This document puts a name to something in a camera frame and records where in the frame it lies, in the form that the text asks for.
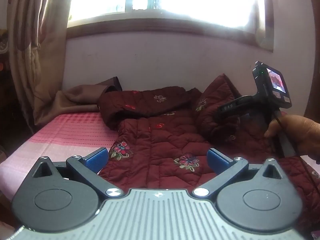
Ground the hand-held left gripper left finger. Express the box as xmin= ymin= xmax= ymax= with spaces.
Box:
xmin=31 ymin=147 xmax=124 ymax=198

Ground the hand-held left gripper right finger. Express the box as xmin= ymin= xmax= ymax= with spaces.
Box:
xmin=192 ymin=148 xmax=284 ymax=197

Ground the maroon quilted floral jacket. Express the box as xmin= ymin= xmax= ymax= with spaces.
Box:
xmin=96 ymin=74 xmax=320 ymax=230

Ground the person's right hand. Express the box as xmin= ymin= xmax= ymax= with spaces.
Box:
xmin=264 ymin=114 xmax=320 ymax=165

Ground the pink checked bed sheet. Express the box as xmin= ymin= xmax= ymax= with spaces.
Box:
xmin=0 ymin=111 xmax=320 ymax=200

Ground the brown folded cloth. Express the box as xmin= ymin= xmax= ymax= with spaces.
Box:
xmin=55 ymin=76 xmax=123 ymax=113

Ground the brown wooden headboard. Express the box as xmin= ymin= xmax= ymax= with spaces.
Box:
xmin=307 ymin=0 xmax=320 ymax=123

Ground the beige curtain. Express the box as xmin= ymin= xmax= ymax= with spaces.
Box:
xmin=250 ymin=0 xmax=275 ymax=53
xmin=7 ymin=0 xmax=75 ymax=133

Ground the dark furniture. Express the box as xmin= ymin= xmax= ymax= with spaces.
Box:
xmin=0 ymin=27 xmax=19 ymax=155

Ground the brown window sill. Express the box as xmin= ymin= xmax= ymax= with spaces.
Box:
xmin=66 ymin=14 xmax=273 ymax=53

